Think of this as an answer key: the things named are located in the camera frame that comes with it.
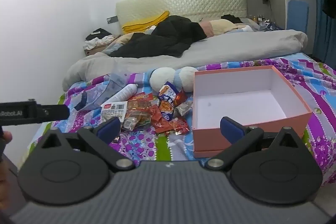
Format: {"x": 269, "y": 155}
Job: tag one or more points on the blue and orange snack packet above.
{"x": 168, "y": 103}

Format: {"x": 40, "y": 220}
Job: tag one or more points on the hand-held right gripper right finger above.
{"x": 231, "y": 130}

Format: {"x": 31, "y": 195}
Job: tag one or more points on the brown cardboard box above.
{"x": 95, "y": 50}

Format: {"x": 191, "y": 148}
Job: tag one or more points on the silver snack packet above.
{"x": 184, "y": 109}

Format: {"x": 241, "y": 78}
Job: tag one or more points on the pink and beige pillow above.
{"x": 220, "y": 26}

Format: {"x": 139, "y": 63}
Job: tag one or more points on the dark cloth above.
{"x": 229, "y": 17}

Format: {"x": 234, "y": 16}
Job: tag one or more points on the black jacket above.
{"x": 168, "y": 35}

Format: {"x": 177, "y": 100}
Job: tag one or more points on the clear plastic bag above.
{"x": 102, "y": 92}

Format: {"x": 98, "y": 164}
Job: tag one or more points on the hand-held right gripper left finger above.
{"x": 109, "y": 129}

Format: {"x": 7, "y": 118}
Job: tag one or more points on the yellow cloth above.
{"x": 147, "y": 23}

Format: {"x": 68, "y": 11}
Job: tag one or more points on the quilted cream headboard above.
{"x": 197, "y": 1}

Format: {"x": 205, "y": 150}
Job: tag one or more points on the person's left hand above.
{"x": 5, "y": 137}

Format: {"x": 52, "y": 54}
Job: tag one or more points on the floral bedsheet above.
{"x": 302, "y": 77}

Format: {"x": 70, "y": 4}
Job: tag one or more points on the blue board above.
{"x": 298, "y": 15}

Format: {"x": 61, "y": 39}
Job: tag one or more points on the white spray bottle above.
{"x": 123, "y": 94}

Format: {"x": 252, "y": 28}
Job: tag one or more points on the pile of clothes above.
{"x": 95, "y": 37}

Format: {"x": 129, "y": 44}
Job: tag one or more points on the blue curtain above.
{"x": 321, "y": 35}

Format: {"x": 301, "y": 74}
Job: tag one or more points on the grey wall socket plate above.
{"x": 112, "y": 19}

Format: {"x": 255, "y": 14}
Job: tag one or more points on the red foil snack packet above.
{"x": 180, "y": 98}

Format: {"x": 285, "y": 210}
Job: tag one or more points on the row of small bottles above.
{"x": 258, "y": 18}

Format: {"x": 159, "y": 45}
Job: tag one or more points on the clear red label snack packet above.
{"x": 140, "y": 101}
{"x": 135, "y": 120}

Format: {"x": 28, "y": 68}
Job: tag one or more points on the grey duvet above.
{"x": 236, "y": 48}

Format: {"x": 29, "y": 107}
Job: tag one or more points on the white and blue plush toy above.
{"x": 162, "y": 78}

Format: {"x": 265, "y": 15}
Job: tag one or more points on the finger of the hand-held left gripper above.
{"x": 56, "y": 113}

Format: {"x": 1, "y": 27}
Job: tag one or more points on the pink cardboard box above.
{"x": 236, "y": 106}

